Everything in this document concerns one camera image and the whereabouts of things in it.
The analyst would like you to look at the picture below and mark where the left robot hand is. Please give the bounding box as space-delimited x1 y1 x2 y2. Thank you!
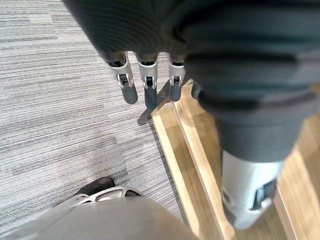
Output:
60 0 320 231

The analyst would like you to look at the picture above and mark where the dark robot foot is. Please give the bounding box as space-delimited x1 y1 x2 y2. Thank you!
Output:
74 176 116 197

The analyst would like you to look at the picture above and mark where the silver robot leg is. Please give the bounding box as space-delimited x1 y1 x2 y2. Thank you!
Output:
0 184 201 240

